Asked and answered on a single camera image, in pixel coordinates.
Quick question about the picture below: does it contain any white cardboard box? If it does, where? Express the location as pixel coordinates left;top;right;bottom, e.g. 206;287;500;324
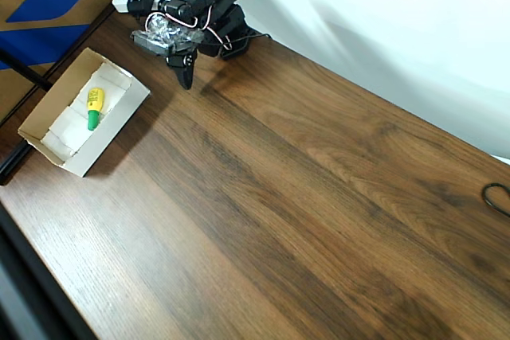
18;47;151;178

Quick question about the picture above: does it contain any black metal bar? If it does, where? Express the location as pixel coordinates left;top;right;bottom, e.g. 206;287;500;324
0;48;53;91

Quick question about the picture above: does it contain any tape-wrapped gripper camera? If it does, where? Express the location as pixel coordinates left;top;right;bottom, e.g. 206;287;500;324
131;12;205;57

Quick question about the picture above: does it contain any thin black cable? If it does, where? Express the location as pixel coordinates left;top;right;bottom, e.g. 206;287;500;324
221;32;273;51

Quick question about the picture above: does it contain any black metal frame piece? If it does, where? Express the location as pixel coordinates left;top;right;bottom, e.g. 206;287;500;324
0;143;33;186

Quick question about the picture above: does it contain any black cable loop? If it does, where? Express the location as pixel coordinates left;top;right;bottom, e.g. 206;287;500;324
481;182;510;218

